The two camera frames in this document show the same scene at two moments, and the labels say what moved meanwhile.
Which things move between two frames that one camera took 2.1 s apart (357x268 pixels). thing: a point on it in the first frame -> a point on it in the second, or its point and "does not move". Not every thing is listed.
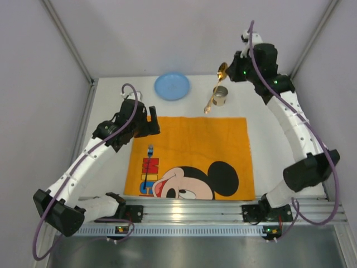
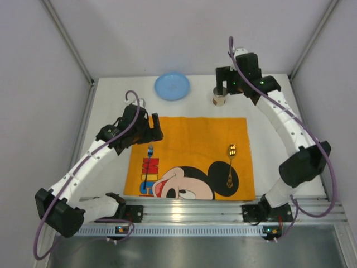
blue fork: [150, 152] does not move
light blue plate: [172, 86] does not move
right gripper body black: [232, 70] -> [223, 73]
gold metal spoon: [221, 73] -> [232, 150]
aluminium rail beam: [226, 210] does not move
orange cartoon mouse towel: [192, 158] does not move
